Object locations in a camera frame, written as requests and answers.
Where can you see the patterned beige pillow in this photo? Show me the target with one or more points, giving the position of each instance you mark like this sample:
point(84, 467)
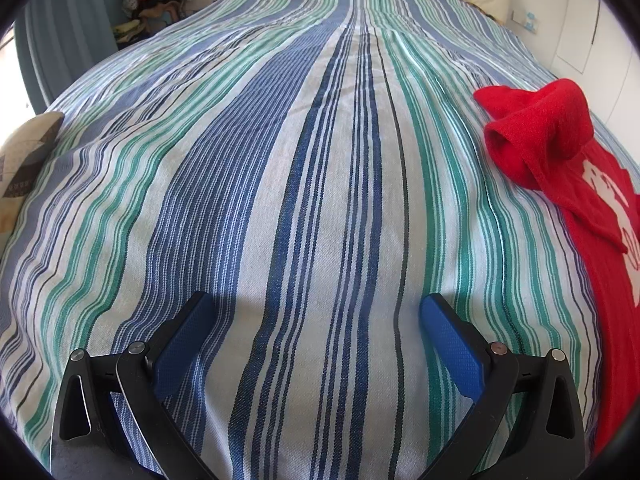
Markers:
point(22, 157)

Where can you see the blue curtain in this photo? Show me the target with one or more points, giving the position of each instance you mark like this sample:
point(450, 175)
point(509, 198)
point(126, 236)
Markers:
point(57, 41)

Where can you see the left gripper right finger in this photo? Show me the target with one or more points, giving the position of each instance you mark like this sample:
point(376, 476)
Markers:
point(547, 440)

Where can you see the wall socket with blue stickers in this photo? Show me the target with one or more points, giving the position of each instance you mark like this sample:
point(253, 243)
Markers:
point(525, 19)

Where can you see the blue green striped bedspread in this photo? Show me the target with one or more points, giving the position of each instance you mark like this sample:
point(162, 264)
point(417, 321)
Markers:
point(317, 167)

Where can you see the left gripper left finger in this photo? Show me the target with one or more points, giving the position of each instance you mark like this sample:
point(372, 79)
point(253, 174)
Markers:
point(87, 437)

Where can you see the red sweater with white rabbit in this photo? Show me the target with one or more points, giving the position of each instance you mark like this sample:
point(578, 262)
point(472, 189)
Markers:
point(544, 140)

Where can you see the white wardrobe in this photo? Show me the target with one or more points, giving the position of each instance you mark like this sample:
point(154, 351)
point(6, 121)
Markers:
point(582, 40)

